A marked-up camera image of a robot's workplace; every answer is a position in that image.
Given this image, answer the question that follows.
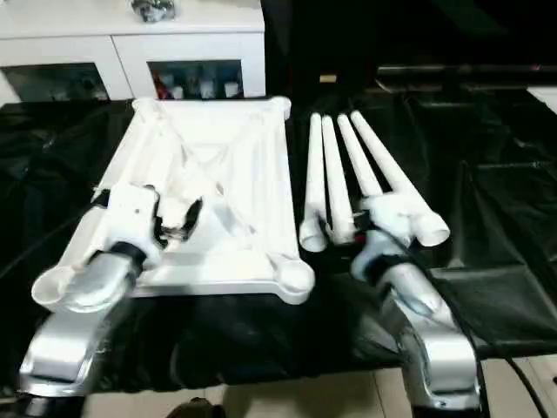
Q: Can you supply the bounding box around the white plastic table leg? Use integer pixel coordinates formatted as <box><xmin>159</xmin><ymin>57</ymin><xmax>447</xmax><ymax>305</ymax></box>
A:
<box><xmin>337</xmin><ymin>113</ymin><xmax>386</xmax><ymax>201</ymax></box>
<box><xmin>350</xmin><ymin>109</ymin><xmax>452</xmax><ymax>250</ymax></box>
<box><xmin>299</xmin><ymin>111</ymin><xmax>328</xmax><ymax>253</ymax></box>
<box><xmin>320</xmin><ymin>116</ymin><xmax>356</xmax><ymax>245</ymax></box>

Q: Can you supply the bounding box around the white plastic table top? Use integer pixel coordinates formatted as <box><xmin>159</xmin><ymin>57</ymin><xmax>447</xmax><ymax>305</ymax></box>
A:
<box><xmin>30</xmin><ymin>95</ymin><xmax>315</xmax><ymax>313</ymax></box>

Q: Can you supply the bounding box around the black mat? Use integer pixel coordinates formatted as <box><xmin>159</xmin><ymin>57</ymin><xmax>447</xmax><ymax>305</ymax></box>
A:
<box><xmin>0</xmin><ymin>93</ymin><xmax>557</xmax><ymax>388</ymax></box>

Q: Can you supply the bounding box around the white cabinet with glass doors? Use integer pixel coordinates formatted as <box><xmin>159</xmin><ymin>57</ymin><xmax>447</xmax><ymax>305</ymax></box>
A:
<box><xmin>0</xmin><ymin>0</ymin><xmax>266</xmax><ymax>104</ymax></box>

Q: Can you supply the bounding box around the dark robot foot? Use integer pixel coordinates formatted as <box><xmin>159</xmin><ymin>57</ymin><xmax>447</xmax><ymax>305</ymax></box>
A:
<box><xmin>167</xmin><ymin>400</ymin><xmax>223</xmax><ymax>418</ymax></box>

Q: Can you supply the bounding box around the black television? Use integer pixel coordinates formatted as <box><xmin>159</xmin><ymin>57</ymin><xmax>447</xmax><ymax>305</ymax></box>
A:
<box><xmin>373</xmin><ymin>0</ymin><xmax>557</xmax><ymax>91</ymax></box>

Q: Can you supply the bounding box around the black box with beige label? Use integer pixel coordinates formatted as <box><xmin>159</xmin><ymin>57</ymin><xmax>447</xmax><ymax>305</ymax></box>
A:
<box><xmin>265</xmin><ymin>0</ymin><xmax>375</xmax><ymax>99</ymax></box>

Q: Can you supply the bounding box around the clear bag on cabinet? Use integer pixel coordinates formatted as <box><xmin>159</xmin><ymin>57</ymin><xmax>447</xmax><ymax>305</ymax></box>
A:
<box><xmin>130</xmin><ymin>0</ymin><xmax>171</xmax><ymax>22</ymax></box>

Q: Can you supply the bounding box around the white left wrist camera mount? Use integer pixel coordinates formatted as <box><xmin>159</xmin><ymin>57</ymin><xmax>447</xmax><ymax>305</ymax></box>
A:
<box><xmin>102</xmin><ymin>183</ymin><xmax>161</xmax><ymax>269</ymax></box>

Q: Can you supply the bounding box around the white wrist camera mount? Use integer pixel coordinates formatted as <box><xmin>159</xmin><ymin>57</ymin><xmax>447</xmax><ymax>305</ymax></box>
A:
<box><xmin>102</xmin><ymin>183</ymin><xmax>161</xmax><ymax>269</ymax></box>
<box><xmin>359</xmin><ymin>193</ymin><xmax>421</xmax><ymax>252</ymax></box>

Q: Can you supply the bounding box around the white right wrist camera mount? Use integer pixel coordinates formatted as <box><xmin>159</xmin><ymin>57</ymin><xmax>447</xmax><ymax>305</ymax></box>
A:
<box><xmin>359</xmin><ymin>193</ymin><xmax>421</xmax><ymax>252</ymax></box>

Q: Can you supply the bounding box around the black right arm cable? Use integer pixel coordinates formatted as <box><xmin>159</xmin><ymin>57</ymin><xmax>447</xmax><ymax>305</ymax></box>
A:
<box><xmin>504</xmin><ymin>354</ymin><xmax>550</xmax><ymax>418</ymax></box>

